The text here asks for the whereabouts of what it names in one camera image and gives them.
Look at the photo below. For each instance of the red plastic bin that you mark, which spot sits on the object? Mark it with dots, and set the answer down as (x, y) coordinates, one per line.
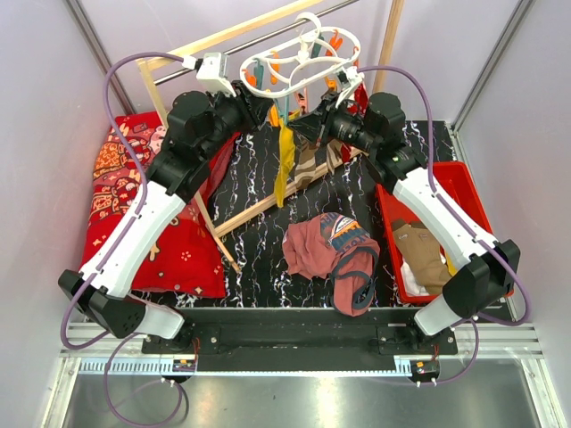
(455, 179)

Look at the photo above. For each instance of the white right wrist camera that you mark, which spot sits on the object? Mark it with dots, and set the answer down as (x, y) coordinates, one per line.
(350, 80)

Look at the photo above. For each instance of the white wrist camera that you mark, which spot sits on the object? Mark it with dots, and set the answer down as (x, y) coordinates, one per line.
(211, 72)
(350, 80)

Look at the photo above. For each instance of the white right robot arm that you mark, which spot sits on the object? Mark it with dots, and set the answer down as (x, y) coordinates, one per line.
(486, 267)

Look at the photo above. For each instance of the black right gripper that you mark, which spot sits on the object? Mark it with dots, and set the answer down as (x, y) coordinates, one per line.
(310, 125)

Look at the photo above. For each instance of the maroon printed shirt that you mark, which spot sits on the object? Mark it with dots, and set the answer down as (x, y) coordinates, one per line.
(332, 245)

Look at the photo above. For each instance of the metal hanging rod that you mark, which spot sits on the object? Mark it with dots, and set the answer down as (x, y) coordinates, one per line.
(259, 40)

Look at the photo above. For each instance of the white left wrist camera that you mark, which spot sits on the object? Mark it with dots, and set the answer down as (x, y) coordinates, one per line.
(211, 72)

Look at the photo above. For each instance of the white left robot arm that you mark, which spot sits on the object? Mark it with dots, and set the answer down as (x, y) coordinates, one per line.
(198, 127)

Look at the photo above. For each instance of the plain brown sock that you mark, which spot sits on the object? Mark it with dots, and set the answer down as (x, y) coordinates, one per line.
(423, 267)

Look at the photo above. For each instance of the red patterned sock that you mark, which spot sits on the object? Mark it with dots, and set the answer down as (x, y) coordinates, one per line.
(357, 100)

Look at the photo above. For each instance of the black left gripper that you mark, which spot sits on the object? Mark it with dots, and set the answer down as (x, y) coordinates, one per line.
(252, 109)

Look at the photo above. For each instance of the yellow sock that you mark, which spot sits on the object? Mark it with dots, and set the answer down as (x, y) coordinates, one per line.
(286, 162)
(448, 263)

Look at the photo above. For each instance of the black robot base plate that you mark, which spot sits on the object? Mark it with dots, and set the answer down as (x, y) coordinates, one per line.
(301, 341)

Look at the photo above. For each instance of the white plastic clip hanger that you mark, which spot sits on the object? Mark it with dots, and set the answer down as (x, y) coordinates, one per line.
(285, 69)

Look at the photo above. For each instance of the brown striped sock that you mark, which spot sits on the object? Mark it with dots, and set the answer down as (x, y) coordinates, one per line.
(334, 155)
(306, 166)

